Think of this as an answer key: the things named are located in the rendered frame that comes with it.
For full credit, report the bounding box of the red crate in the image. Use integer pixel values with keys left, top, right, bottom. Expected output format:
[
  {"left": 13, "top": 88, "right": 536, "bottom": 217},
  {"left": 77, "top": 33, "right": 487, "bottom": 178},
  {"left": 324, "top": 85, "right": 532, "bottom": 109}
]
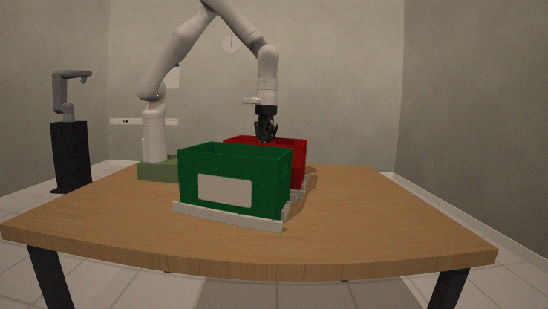
[{"left": 232, "top": 135, "right": 307, "bottom": 190}]

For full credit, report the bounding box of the green crate with dividers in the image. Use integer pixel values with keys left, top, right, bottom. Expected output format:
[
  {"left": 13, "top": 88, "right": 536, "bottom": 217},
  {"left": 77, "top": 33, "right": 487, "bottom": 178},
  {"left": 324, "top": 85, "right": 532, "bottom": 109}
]
[{"left": 180, "top": 141, "right": 293, "bottom": 221}]

